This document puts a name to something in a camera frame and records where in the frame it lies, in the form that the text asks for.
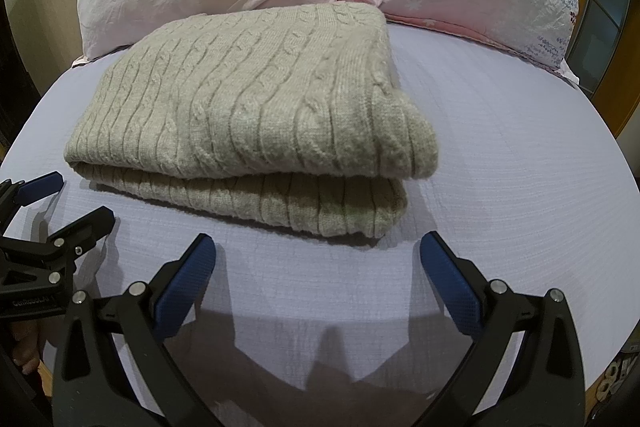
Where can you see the wooden window frame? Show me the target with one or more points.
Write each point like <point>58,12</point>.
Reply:
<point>627,107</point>

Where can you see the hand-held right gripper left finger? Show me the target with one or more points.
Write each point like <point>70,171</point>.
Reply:
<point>182,287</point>

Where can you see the person's left hand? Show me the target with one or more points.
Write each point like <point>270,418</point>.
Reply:
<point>26,347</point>

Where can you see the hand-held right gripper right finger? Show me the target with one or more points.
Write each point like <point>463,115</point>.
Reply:
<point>452,287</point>

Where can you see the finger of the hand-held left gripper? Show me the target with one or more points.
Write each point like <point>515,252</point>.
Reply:
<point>80,227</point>
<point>40,187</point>

